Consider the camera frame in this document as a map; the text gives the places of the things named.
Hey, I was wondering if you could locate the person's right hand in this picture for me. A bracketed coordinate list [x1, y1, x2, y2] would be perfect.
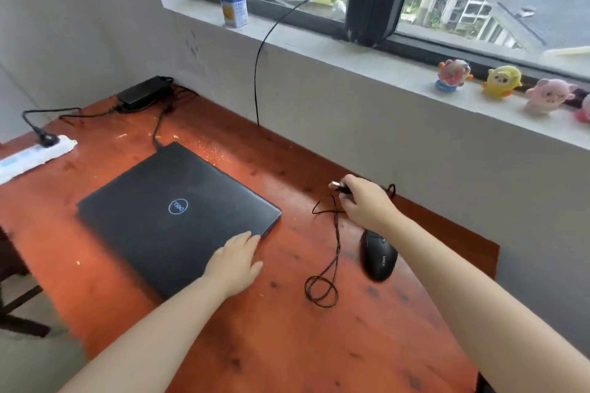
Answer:
[341, 174, 400, 235]

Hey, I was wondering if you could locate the person's left hand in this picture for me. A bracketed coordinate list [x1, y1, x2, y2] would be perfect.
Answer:
[202, 231, 265, 300]

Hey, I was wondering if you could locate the black wired computer mouse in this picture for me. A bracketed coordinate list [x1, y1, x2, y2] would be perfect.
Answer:
[304, 181, 400, 309]

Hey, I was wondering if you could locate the person's left forearm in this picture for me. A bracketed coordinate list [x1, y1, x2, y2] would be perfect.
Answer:
[59, 275, 223, 393]

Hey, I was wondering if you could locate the person's right forearm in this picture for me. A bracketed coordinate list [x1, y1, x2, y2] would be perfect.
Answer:
[368, 212, 590, 393]

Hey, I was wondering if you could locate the black closed laptop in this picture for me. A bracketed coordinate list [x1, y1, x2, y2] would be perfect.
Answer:
[76, 142, 283, 301]

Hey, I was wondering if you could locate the grey concrete windowsill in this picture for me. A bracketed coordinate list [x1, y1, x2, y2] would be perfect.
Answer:
[161, 0, 590, 151]

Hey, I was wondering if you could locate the pink and blue toy figure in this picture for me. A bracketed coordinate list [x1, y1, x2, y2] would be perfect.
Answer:
[434, 59, 474, 94]

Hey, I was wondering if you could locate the yellow toy figure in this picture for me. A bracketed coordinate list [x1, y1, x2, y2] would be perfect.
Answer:
[482, 65, 523, 101]

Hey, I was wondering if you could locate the black laptop power adapter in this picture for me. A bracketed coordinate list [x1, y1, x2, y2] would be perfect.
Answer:
[116, 76, 175, 112]

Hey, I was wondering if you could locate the pale pink toy figure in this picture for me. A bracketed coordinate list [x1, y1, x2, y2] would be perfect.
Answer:
[524, 78, 577, 115]

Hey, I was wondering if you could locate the bright pink toy figure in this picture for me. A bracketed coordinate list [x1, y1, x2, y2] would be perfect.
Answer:
[573, 93, 590, 125]

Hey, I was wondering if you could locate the dark wooden chair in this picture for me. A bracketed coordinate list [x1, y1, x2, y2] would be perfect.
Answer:
[0, 221, 52, 339]

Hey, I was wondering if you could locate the white power strip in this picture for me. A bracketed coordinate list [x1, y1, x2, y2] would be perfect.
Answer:
[0, 135, 78, 186]

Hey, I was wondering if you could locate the thin black hanging cable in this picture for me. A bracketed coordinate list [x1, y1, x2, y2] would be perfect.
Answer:
[253, 0, 354, 127]

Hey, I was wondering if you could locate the black laptop charging cable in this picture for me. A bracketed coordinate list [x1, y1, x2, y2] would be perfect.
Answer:
[151, 84, 186, 152]

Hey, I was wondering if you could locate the black power cord with plug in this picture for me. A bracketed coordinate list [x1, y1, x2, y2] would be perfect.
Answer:
[22, 106, 126, 149]

